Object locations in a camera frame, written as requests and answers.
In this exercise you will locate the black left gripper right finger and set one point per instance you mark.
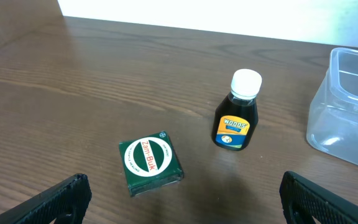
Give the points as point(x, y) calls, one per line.
point(305, 202)

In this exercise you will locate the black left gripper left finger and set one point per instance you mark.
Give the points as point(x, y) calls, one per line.
point(65, 202)

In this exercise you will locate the clear plastic container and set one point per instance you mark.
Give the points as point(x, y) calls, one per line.
point(333, 116)

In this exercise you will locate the green Zam-Buk ointment box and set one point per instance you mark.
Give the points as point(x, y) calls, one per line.
point(149, 163)

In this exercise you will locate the dark Woods syrup bottle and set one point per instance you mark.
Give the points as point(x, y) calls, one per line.
point(236, 117)

